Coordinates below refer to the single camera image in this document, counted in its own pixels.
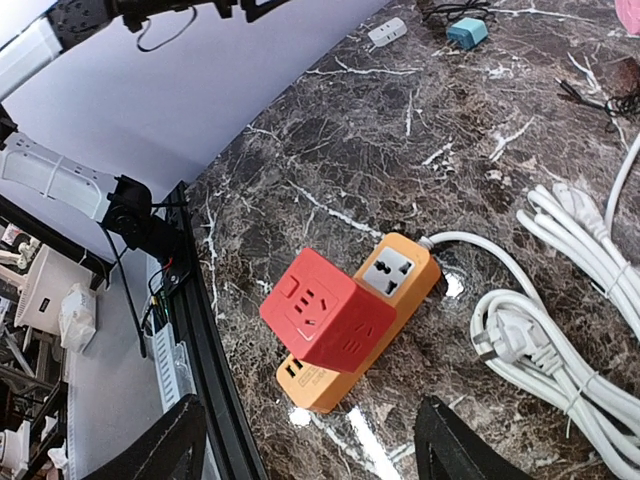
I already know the teal usb charger plug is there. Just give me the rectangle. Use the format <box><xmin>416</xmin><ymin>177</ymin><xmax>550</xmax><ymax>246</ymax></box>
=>
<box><xmin>446</xmin><ymin>17</ymin><xmax>489</xmax><ymax>51</ymax></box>

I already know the pink plug adapter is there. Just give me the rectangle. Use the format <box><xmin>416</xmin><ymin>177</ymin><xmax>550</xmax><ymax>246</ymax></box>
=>
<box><xmin>614</xmin><ymin>0</ymin><xmax>640</xmax><ymax>36</ymax></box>

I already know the orange power strip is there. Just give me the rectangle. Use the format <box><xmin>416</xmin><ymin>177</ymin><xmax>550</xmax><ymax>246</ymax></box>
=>
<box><xmin>276</xmin><ymin>232</ymin><xmax>442</xmax><ymax>414</ymax></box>

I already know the black charger cable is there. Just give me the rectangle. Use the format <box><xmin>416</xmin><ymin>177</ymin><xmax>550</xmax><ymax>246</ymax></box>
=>
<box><xmin>417</xmin><ymin>0</ymin><xmax>496</xmax><ymax>26</ymax></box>

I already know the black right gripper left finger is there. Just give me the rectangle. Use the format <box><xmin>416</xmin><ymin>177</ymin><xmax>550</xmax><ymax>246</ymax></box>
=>
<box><xmin>85</xmin><ymin>394</ymin><xmax>206</xmax><ymax>479</ymax></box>

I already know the white power strip cable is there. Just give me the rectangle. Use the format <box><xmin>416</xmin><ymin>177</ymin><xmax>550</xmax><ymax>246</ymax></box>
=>
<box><xmin>417</xmin><ymin>230</ymin><xmax>640</xmax><ymax>480</ymax></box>

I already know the white box outside cell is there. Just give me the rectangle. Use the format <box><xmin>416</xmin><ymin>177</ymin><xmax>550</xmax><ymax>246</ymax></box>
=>
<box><xmin>14</xmin><ymin>245</ymin><xmax>92</xmax><ymax>336</ymax></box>

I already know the red cube socket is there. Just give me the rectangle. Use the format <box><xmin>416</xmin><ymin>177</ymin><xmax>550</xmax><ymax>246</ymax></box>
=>
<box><xmin>259</xmin><ymin>248</ymin><xmax>396</xmax><ymax>373</ymax></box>

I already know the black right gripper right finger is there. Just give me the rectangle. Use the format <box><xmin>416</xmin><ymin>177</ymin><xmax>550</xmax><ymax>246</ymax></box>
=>
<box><xmin>414</xmin><ymin>395</ymin><xmax>532</xmax><ymax>480</ymax></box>

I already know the white slotted cable duct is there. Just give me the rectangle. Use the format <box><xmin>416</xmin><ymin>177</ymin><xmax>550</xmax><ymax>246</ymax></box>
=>
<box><xmin>147</xmin><ymin>254</ymin><xmax>196</xmax><ymax>416</ymax></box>

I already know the white adapter plug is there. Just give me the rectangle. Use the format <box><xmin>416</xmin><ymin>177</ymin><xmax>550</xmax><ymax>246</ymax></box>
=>
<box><xmin>368</xmin><ymin>17</ymin><xmax>408</xmax><ymax>48</ymax></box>

